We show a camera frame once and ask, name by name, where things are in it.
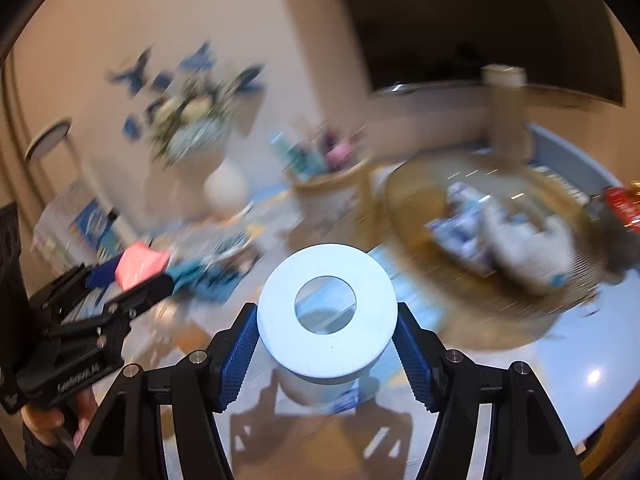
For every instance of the pink cloth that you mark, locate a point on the pink cloth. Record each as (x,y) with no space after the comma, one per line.
(140,265)

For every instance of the person's left hand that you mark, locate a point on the person's left hand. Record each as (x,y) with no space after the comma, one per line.
(45,422)

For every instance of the dark television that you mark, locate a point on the dark television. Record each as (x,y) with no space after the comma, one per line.
(475,25)

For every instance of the round woven basket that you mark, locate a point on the round woven basket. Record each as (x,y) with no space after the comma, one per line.
(415,220)

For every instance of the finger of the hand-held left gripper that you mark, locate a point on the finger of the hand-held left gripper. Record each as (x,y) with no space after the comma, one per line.
(150,287)
(102,272)

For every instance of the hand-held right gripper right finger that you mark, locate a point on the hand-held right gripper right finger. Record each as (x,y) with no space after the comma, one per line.
(412,360)

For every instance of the row of books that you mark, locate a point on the row of books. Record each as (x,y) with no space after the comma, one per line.
(85,220)

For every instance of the white cylindrical canister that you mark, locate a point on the white cylindrical canister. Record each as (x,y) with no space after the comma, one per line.
(506,110)

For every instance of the red packet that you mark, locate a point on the red packet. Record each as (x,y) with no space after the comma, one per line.
(622,205)

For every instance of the white plush toy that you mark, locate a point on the white plush toy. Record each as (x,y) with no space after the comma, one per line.
(530,245)

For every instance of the flower bouquet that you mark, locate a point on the flower bouquet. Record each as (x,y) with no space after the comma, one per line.
(195,110)

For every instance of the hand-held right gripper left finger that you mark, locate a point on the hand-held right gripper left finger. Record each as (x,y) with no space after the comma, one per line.
(240,357)

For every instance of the bunch of pens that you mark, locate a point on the bunch of pens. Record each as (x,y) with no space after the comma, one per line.
(320,147)

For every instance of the blue butterfly wall stickers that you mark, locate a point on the blue butterfly wall stickers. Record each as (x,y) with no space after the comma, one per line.
(132,72)

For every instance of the bamboo pen holder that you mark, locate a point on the bamboo pen holder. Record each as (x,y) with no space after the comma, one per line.
(330,185)

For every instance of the white desk lamp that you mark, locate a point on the white desk lamp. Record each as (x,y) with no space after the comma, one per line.
(47,140)

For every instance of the teal cloth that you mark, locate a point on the teal cloth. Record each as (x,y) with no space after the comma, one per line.
(215,280)

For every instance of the white tape roll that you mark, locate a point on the white tape roll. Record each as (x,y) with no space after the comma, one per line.
(280,320)

